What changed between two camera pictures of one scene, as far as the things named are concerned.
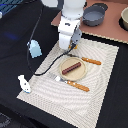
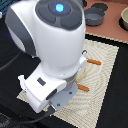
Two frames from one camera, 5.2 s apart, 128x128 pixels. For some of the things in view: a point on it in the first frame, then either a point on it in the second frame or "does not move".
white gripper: x=69 y=33 → x=38 y=85
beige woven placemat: x=79 y=108 does not move
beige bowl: x=123 y=20 does not move
